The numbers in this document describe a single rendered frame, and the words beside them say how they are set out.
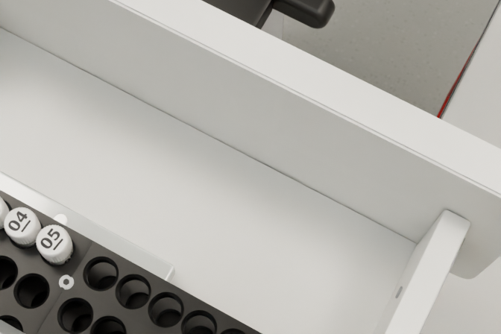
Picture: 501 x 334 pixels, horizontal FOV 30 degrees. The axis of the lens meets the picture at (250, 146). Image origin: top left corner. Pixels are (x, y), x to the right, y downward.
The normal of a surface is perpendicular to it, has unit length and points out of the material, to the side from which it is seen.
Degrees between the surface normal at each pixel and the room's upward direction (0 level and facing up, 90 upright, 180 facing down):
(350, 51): 0
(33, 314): 0
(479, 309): 0
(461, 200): 90
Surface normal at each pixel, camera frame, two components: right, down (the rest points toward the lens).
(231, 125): -0.48, 0.82
